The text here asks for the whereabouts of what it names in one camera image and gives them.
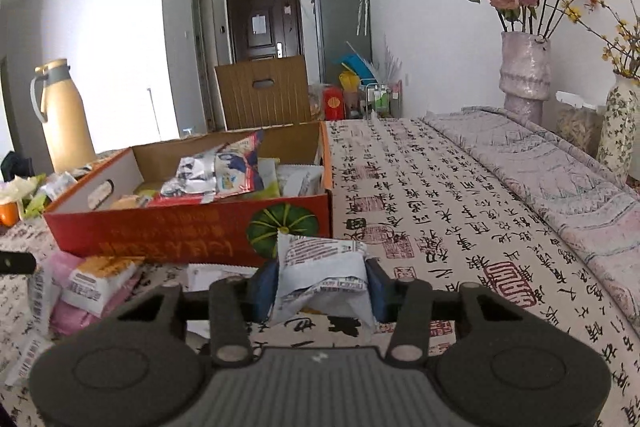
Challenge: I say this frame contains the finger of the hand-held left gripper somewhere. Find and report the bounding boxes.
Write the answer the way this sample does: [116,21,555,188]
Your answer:
[0,252,37,277]

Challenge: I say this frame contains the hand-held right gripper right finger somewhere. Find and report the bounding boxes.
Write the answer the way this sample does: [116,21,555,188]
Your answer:
[366,259,532,369]

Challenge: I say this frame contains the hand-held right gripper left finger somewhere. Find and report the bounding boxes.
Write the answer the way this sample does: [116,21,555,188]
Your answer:
[117,260,278,369]

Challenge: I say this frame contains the orange cracker snack packet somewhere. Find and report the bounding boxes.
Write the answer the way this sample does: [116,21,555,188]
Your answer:
[62,254,146,315]

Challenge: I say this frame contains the red cardboard box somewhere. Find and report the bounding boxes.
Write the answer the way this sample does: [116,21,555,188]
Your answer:
[42,121,335,265]

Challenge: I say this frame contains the pink snack packet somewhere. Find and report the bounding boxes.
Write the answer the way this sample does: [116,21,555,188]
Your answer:
[50,274,143,335]
[45,252,88,295]

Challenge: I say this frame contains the white barcode snack packet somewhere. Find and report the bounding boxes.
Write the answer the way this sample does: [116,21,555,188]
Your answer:
[0,264,63,388]

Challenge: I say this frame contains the flat white snack packet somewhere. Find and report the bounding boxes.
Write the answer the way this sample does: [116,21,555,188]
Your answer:
[187,263,261,293]

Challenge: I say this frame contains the light green snack packet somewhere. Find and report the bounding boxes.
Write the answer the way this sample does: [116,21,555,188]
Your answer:
[22,192,51,220]

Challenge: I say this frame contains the pale crumpled plastic bag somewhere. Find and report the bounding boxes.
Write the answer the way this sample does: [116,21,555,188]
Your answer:
[0,175,46,202]

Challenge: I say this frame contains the white grey-print snack packet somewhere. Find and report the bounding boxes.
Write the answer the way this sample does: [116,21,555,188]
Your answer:
[40,172,78,200]

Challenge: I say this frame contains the dark cloth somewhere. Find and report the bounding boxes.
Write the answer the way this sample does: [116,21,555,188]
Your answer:
[0,151,35,182]

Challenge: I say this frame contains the yellow snack packet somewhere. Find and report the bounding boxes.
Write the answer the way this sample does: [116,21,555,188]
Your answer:
[110,194,151,209]

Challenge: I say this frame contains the blue red snack packet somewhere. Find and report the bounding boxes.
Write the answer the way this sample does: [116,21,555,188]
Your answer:
[215,130,266,198]

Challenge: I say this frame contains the silver foil snack packet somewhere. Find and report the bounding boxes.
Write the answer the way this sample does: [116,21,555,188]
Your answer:
[160,152,218,198]

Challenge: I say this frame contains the beige thermos jug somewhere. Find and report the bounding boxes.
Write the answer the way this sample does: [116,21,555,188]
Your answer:
[29,58,97,175]

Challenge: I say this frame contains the red gift box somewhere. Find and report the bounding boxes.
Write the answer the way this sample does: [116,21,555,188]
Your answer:
[322,87,347,120]

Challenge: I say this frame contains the grey quilted cloth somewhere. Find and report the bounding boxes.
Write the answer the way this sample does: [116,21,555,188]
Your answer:
[420,106,640,308]

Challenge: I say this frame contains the blue bag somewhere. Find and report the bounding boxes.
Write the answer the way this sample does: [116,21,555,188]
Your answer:
[340,52,373,80]

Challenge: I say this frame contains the pale purple pampas bundle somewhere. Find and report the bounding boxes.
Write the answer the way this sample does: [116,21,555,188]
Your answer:
[372,37,403,82]

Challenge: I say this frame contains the pink textured vase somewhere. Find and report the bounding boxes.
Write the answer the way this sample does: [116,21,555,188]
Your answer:
[499,31,552,126]

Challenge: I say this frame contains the lidded glass storage jar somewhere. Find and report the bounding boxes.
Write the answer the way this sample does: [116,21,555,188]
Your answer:
[555,91,608,158]

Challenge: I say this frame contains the grey refrigerator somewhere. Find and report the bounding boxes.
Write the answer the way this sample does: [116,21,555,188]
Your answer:
[312,0,373,85]

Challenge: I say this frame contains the dark brown door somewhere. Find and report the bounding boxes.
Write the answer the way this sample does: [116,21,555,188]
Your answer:
[226,0,305,64]

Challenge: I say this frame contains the floral patterned vase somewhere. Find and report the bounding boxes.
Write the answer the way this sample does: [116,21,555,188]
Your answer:
[596,74,640,188]

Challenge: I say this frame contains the yellow flower branches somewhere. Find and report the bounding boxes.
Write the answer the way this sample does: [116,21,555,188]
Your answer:
[565,0,640,80]

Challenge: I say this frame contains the wire storage rack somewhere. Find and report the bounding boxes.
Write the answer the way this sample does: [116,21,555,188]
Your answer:
[357,79,403,120]

